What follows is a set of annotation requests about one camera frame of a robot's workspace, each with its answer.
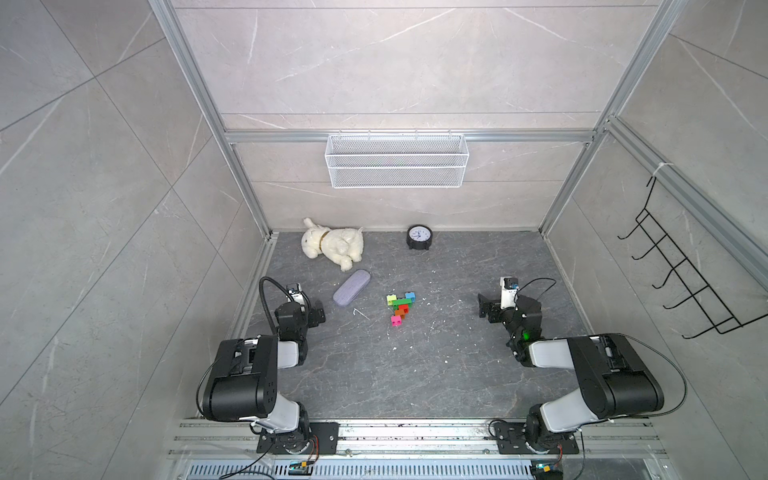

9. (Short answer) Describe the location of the green long lego brick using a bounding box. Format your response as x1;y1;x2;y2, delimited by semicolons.
389;298;413;307

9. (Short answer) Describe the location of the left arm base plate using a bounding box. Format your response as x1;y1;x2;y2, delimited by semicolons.
256;422;340;455

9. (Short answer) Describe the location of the black round clock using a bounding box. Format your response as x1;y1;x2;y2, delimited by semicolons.
406;225;433;250

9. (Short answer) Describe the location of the white wire basket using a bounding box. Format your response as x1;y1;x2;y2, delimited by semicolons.
324;133;470;189

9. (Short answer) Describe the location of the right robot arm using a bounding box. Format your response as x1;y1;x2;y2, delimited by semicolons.
478;294;664;453

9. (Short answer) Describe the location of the aluminium mounting rail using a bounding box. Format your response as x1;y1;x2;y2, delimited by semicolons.
158;418;678;479

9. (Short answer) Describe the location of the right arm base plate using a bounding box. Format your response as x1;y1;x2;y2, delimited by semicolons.
488;419;580;455

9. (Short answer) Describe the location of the cream plush dog toy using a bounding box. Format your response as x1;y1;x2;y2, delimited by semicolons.
301;218;364;272

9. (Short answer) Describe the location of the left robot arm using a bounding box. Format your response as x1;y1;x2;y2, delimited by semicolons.
196;301;325;454

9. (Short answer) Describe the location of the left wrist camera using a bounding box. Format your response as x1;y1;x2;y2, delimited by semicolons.
286;283;306;309

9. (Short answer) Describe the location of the purple glasses case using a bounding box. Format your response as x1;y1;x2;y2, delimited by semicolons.
332;269;372;307

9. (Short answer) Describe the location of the black wall hook rack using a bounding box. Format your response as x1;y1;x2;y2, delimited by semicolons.
617;176;767;340

